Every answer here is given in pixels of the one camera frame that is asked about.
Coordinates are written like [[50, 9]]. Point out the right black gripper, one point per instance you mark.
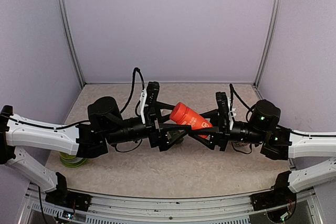
[[222, 137]]

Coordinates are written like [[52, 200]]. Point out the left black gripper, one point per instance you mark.
[[158, 139]]

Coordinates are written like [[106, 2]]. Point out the red pill bottle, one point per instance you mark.
[[184, 115]]

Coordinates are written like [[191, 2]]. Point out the green weekly pill organizer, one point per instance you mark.
[[179, 141]]

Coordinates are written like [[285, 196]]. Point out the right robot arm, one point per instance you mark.
[[277, 143]]

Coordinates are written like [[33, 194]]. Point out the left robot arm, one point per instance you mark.
[[85, 139]]

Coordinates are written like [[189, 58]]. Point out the red patterned oval tin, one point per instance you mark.
[[239, 144]]

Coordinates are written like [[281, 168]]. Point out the green plate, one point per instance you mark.
[[71, 161]]

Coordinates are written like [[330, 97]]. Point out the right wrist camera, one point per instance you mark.
[[225, 106]]

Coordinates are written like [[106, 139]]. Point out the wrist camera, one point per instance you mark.
[[225, 106], [148, 101]]

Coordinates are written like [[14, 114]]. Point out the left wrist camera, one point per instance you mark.
[[148, 101]]

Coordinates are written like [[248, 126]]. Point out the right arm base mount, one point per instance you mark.
[[272, 198]]

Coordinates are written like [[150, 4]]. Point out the front aluminium rail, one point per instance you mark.
[[104, 208]]

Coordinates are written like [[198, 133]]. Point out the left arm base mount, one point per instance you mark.
[[69, 199]]

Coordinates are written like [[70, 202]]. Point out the right aluminium frame post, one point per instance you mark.
[[267, 46]]

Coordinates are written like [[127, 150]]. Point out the aluminium frame post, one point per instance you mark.
[[267, 46], [70, 43]]

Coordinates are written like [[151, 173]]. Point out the left aluminium frame post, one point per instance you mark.
[[70, 43]]

